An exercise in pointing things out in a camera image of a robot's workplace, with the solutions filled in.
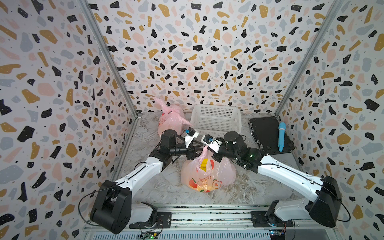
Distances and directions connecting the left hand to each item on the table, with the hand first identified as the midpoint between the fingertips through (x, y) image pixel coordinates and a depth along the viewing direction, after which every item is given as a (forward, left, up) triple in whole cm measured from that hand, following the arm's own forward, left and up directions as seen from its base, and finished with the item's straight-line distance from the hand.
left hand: (205, 148), depth 75 cm
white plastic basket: (+39, -10, -22) cm, 46 cm away
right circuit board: (-35, -34, -23) cm, 54 cm away
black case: (+28, -47, -22) cm, 59 cm away
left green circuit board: (-34, +27, -22) cm, 48 cm away
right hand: (+1, -1, +2) cm, 2 cm away
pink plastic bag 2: (-11, 0, -6) cm, 12 cm away
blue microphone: (+21, -53, -14) cm, 59 cm away
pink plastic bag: (+25, +20, -4) cm, 32 cm away
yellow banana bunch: (-7, +1, -5) cm, 8 cm away
